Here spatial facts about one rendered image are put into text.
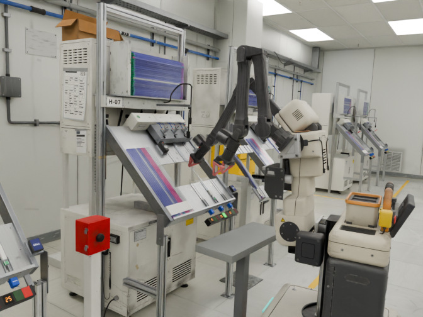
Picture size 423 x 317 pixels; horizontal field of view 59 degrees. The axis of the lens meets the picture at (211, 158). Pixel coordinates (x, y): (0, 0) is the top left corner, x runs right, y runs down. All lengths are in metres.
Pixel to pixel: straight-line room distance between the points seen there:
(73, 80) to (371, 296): 2.02
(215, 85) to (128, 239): 1.81
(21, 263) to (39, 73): 2.48
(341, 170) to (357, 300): 5.05
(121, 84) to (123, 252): 1.01
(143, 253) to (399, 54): 8.31
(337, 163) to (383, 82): 3.50
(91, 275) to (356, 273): 1.20
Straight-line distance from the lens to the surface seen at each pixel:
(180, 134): 2.62
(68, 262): 2.80
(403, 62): 9.77
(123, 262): 2.37
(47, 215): 3.94
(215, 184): 2.56
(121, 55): 2.40
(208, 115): 3.57
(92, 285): 1.97
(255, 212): 3.65
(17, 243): 1.59
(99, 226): 1.86
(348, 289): 1.82
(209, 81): 3.60
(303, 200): 1.91
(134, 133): 2.43
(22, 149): 3.71
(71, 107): 2.56
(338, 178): 6.79
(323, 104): 6.81
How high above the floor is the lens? 1.30
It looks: 7 degrees down
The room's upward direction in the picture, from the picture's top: 2 degrees clockwise
